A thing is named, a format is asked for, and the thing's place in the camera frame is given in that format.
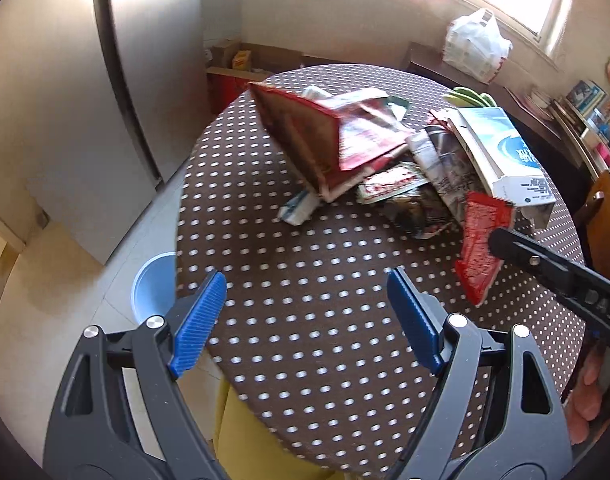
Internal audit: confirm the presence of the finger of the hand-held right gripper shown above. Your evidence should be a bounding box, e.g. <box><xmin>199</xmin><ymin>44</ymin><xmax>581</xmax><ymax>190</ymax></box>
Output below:
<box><xmin>488</xmin><ymin>228</ymin><xmax>610</xmax><ymax>351</ymax></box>

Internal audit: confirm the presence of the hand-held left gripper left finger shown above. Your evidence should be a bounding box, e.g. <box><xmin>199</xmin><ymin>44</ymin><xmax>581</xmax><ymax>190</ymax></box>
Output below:
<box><xmin>44</xmin><ymin>269</ymin><xmax>231</xmax><ymax>480</ymax></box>

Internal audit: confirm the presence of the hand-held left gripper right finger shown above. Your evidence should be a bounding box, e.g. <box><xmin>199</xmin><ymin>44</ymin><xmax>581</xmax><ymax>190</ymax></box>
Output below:
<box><xmin>386</xmin><ymin>266</ymin><xmax>573</xmax><ymax>480</ymax></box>

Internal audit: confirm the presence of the red snack wrapper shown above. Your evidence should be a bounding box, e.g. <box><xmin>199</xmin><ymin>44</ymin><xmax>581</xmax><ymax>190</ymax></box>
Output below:
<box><xmin>455</xmin><ymin>191</ymin><xmax>516</xmax><ymax>307</ymax></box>

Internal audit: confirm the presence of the light blue bin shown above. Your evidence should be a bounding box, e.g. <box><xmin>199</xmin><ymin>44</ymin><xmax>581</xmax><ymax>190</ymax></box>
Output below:
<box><xmin>132</xmin><ymin>252</ymin><xmax>178</xmax><ymax>328</ymax></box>

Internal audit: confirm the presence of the person's right hand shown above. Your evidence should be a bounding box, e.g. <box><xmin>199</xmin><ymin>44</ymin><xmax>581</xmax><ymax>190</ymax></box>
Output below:
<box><xmin>566</xmin><ymin>344</ymin><xmax>607</xmax><ymax>447</ymax></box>

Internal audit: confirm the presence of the wooden chair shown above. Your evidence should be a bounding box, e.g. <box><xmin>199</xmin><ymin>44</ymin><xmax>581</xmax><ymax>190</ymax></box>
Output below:
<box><xmin>572</xmin><ymin>170</ymin><xmax>610</xmax><ymax>281</ymax></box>

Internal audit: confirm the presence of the blue white milk carton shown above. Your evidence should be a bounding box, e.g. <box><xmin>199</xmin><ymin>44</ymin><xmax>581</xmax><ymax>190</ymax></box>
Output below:
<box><xmin>447</xmin><ymin>106</ymin><xmax>556</xmax><ymax>231</ymax></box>

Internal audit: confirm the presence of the crumpled magazine paper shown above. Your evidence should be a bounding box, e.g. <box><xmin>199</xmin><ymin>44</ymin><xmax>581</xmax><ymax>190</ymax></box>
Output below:
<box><xmin>385</xmin><ymin>125</ymin><xmax>473</xmax><ymax>238</ymax></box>

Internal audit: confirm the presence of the red green flat packet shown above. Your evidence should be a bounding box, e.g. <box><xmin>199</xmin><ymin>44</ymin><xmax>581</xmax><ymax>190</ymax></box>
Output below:
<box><xmin>357</xmin><ymin>165</ymin><xmax>426</xmax><ymax>206</ymax></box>

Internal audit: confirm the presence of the dark wooden sideboard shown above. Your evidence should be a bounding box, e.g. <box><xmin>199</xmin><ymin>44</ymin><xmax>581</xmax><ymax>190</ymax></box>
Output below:
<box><xmin>405</xmin><ymin>42</ymin><xmax>601</xmax><ymax>191</ymax></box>

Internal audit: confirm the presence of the crumpled white blue wrapper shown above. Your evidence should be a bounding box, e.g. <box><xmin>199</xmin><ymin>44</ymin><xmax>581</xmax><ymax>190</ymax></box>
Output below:
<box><xmin>277</xmin><ymin>190</ymin><xmax>321</xmax><ymax>226</ymax></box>

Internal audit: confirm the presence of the row of books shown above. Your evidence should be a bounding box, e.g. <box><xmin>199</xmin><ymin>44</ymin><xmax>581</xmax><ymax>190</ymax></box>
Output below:
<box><xmin>555</xmin><ymin>80</ymin><xmax>610</xmax><ymax>176</ymax></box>

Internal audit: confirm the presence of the green leafy bunch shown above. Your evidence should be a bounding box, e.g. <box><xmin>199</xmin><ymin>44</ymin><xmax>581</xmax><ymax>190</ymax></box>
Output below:
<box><xmin>442</xmin><ymin>86</ymin><xmax>496</xmax><ymax>108</ymax></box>

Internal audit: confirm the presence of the red white snack bag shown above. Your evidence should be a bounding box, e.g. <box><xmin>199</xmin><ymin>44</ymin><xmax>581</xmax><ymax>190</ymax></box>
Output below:
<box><xmin>335</xmin><ymin>89</ymin><xmax>411</xmax><ymax>171</ymax></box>

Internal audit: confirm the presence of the green white packet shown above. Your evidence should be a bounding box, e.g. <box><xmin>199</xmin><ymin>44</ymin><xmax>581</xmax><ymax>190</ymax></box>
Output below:
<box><xmin>382</xmin><ymin>94</ymin><xmax>412</xmax><ymax>122</ymax></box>

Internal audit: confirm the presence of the white plastic bag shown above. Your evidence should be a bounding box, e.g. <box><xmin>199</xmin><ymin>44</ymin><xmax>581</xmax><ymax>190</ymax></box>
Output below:
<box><xmin>443</xmin><ymin>8</ymin><xmax>513</xmax><ymax>84</ymax></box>

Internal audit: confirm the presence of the red cardboard box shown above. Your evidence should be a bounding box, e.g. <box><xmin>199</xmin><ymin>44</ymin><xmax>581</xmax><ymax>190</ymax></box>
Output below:
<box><xmin>248</xmin><ymin>82</ymin><xmax>343</xmax><ymax>203</ymax></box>

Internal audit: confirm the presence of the silver refrigerator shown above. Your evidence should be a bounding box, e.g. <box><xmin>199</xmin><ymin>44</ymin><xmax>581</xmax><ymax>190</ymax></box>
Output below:
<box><xmin>0</xmin><ymin>0</ymin><xmax>216</xmax><ymax>266</ymax></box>

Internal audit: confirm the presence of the open cardboard box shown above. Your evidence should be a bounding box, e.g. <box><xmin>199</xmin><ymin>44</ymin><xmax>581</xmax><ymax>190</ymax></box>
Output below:
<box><xmin>207</xmin><ymin>42</ymin><xmax>306</xmax><ymax>77</ymax></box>

